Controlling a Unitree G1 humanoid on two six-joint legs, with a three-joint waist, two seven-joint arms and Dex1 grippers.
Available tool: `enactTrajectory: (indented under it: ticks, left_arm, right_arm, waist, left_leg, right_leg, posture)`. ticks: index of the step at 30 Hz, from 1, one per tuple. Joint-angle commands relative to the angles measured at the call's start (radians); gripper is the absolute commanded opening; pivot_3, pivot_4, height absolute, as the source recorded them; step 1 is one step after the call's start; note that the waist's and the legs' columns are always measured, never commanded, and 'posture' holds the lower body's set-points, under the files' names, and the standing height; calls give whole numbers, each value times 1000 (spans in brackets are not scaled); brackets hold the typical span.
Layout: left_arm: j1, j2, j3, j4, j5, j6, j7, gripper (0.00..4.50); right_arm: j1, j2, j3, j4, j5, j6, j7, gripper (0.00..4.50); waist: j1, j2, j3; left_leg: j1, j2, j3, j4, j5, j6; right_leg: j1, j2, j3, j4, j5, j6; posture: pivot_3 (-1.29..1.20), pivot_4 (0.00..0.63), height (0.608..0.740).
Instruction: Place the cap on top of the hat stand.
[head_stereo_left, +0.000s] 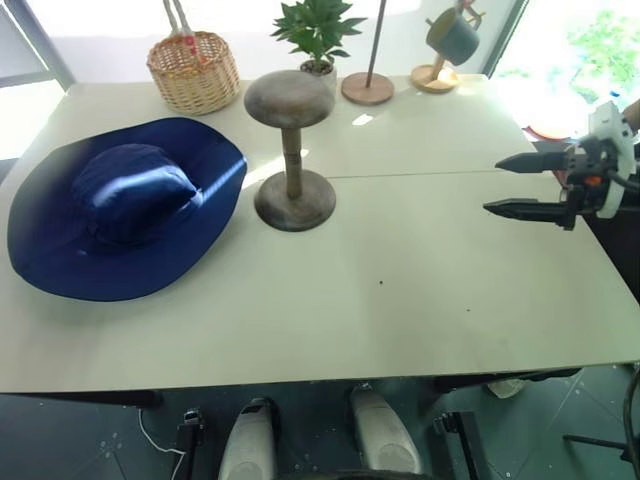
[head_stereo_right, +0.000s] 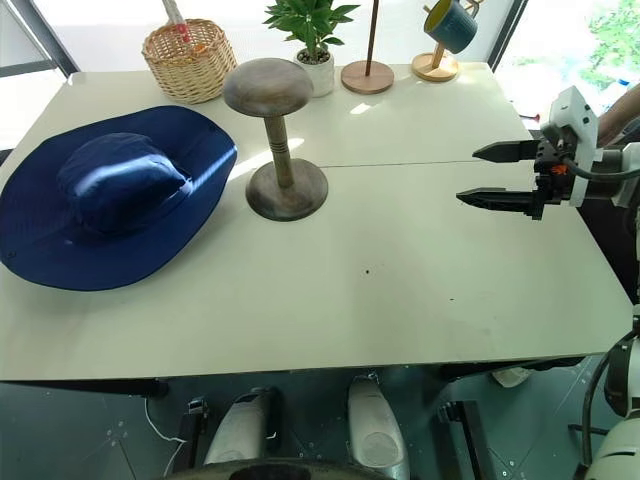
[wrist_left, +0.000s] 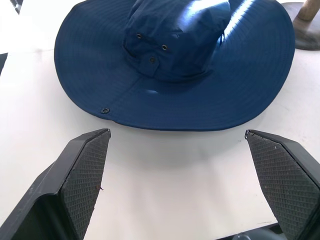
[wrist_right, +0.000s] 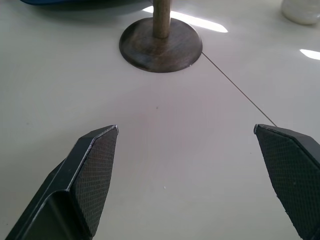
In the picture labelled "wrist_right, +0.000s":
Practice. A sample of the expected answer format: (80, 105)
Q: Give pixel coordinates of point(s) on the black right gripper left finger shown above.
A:
(82, 180)

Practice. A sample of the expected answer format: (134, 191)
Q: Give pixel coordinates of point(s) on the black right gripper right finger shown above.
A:
(292, 170)

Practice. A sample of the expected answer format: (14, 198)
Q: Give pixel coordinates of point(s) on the blue object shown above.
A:
(82, 6)

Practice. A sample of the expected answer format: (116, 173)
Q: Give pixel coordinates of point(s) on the wooden stand with round base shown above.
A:
(161, 47)

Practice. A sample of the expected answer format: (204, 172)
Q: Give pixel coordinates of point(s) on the white round object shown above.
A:
(301, 11)

